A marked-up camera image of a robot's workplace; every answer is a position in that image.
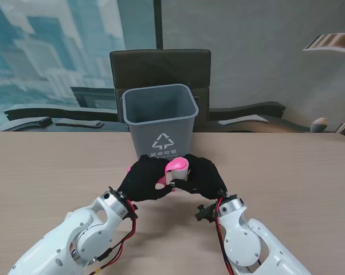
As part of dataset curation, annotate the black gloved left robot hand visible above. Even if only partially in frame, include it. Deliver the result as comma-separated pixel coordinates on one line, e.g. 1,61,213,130
116,154,173,203

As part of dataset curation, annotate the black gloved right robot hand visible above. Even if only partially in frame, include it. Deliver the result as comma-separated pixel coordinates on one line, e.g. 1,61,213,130
168,154,228,201

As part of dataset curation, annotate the white lint roller refill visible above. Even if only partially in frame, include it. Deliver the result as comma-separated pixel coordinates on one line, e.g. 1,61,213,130
165,168,190,184

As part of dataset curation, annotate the pink lint roller handle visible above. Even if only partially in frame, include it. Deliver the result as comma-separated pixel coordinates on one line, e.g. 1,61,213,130
156,156,190,193

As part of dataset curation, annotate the grey plastic waste bin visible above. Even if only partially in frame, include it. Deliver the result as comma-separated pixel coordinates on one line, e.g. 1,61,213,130
120,83,199,161

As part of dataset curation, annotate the white paper sheet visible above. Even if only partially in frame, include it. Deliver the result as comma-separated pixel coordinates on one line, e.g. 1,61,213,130
218,114,269,126

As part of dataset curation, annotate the dark paper stack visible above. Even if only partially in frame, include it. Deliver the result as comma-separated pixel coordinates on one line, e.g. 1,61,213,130
54,119,105,129

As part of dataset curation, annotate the black curved desk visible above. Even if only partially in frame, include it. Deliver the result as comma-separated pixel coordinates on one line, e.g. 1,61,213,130
0,101,312,133

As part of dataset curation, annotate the black office chair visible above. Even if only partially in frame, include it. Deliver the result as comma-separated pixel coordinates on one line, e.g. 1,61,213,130
109,49,212,131

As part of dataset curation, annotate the brown curved wooden board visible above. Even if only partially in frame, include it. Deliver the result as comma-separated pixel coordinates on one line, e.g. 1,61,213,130
301,33,345,55

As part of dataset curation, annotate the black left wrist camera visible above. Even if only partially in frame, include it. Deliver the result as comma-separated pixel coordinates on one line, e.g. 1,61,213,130
126,200,139,221

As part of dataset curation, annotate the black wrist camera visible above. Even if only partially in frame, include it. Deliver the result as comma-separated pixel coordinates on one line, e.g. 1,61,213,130
126,200,139,221
195,203,216,223

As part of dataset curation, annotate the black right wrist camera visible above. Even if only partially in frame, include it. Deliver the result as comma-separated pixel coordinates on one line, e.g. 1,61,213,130
195,203,216,223

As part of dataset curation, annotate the red black right arm cable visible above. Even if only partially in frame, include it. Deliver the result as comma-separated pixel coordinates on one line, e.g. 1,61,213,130
214,197,236,275

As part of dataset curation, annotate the black window post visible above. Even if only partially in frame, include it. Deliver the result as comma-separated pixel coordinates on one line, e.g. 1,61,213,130
154,0,164,50

